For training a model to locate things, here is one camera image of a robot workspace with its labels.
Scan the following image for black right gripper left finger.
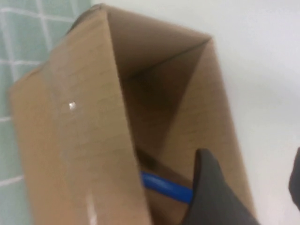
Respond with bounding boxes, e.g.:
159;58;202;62
181;148;261;225

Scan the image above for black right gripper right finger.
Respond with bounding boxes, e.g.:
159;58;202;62
287;147;300;204

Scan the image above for blue handled wire cutters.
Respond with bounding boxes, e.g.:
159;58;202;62
140;170;194;204

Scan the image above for brown cardboard box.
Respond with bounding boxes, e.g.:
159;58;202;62
9;2;258;225

